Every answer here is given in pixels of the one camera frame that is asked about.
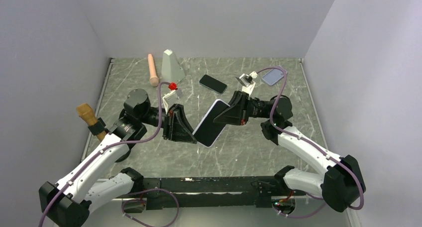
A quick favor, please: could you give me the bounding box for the wooden handle tool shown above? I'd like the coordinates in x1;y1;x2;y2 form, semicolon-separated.
76;103;107;141

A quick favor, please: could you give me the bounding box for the purple cable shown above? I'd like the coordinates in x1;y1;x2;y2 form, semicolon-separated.
255;66;365;219
38;82;173;227

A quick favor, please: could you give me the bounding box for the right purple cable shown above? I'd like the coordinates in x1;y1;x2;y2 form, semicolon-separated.
255;66;365;219

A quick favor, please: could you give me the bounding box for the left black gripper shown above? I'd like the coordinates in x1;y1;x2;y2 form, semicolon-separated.
140;103;199;143

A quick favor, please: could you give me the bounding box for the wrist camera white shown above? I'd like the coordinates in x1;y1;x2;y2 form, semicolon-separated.
162;83;183;113
236;71;258;95

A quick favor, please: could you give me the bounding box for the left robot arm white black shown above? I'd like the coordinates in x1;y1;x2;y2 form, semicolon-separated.
39;88;197;227

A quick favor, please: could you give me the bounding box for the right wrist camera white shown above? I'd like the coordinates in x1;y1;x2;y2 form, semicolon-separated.
236;71;258;95

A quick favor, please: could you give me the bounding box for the grey trapezoid block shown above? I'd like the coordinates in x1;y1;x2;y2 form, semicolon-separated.
161;49;186;84

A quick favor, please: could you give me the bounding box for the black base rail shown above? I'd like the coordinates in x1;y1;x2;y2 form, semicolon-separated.
143;176;305;210

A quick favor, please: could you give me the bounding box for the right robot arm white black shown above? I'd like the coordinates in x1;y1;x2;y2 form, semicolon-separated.
213;91;366;212

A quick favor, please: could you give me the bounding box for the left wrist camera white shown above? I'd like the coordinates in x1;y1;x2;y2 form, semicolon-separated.
162;83;183;113

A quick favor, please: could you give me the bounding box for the pink cylindrical handle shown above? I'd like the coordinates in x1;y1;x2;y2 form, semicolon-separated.
147;54;160;87

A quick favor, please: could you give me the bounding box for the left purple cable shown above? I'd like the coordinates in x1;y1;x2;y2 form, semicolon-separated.
38;82;173;227

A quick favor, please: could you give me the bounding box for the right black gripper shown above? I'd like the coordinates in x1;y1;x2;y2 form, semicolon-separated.
212;91;270;126

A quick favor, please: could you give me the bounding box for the aluminium frame rail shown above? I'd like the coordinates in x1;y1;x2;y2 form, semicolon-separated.
61;175;353;202

